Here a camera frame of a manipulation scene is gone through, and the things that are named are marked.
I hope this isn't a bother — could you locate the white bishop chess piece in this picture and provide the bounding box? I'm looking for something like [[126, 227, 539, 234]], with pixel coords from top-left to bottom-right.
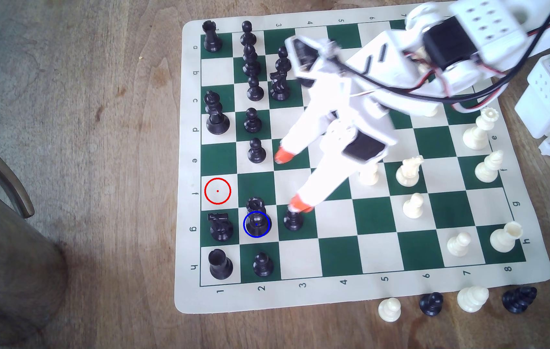
[[475, 150, 505, 183], [457, 285, 490, 313]]

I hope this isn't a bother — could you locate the black rook chess piece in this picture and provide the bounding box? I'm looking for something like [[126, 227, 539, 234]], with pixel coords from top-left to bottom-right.
[[208, 249, 234, 281], [202, 20, 223, 53]]

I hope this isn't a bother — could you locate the steel jug with handle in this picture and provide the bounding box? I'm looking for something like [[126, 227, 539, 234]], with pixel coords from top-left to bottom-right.
[[0, 119, 69, 346]]

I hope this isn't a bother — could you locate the white rook chess piece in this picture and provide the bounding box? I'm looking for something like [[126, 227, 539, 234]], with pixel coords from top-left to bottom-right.
[[490, 221, 524, 254]]

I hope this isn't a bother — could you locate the black knight chess piece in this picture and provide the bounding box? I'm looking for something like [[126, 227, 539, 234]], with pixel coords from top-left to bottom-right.
[[208, 212, 234, 242], [269, 70, 291, 101]]

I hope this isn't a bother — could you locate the white queen chess piece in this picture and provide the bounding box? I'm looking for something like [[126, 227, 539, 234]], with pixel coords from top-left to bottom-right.
[[462, 108, 500, 150]]

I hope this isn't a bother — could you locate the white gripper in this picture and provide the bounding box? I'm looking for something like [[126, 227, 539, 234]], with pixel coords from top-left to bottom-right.
[[274, 30, 431, 212]]

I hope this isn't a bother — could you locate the black king chess piece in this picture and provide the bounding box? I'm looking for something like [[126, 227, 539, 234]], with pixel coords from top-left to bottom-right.
[[204, 90, 231, 135]]

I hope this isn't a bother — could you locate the green white chess mat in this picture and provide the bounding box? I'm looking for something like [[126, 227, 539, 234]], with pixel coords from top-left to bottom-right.
[[174, 1, 550, 315]]

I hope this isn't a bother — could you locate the white knight chess piece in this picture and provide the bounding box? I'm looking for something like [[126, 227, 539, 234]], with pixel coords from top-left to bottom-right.
[[395, 155, 424, 188]]

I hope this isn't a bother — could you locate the black pawn chess piece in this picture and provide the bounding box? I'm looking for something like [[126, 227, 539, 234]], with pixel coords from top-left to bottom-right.
[[419, 292, 444, 317], [248, 138, 267, 164], [247, 76, 265, 102], [284, 209, 304, 232], [240, 20, 257, 47], [253, 252, 275, 278], [244, 108, 262, 134], [275, 46, 291, 73]]

